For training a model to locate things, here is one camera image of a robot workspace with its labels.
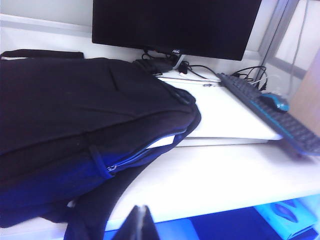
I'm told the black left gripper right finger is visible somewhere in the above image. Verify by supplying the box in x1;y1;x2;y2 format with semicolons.
142;204;161;240

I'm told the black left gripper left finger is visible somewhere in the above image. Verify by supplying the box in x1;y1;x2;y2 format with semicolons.
119;204;145;240

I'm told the black and blue backpack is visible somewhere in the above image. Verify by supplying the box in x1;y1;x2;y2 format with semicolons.
0;49;202;240

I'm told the white desk riser board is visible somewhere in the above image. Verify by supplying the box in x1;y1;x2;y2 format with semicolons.
156;74;285;148

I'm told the cyan mouse packaging box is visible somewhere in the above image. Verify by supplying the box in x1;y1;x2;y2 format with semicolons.
254;198;320;240

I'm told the silver monitor stand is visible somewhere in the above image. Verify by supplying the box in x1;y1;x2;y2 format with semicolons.
172;53;187;71

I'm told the black keyboard with blue edge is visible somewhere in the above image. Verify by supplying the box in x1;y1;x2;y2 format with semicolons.
216;72;320;157

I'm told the blue and black mouse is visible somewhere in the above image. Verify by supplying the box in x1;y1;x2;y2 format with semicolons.
259;91;291;113

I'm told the black computer monitor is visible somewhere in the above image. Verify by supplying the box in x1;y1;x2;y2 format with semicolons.
91;0;263;62

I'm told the light wooden shelf unit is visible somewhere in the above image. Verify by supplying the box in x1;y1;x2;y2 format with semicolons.
288;53;320;131

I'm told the black and white cable bundle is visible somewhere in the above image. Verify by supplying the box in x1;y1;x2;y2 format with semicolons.
231;65;270;91

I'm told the thin white wall cable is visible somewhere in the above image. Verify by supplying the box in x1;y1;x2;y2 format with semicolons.
291;0;310;76

